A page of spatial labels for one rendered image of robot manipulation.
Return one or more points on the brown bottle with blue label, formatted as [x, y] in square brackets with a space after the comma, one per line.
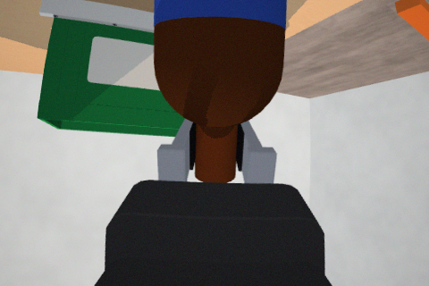
[218, 63]

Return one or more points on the green plastic bottle crate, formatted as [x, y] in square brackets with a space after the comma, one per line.
[101, 78]

